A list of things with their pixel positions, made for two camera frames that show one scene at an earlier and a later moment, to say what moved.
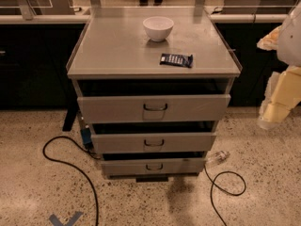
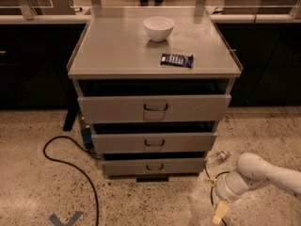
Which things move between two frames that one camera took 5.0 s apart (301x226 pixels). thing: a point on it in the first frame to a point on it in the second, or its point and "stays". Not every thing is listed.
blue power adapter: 87,137 stays
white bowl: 158,27 stays
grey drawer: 152,166 stays
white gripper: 291,44 to 223,189
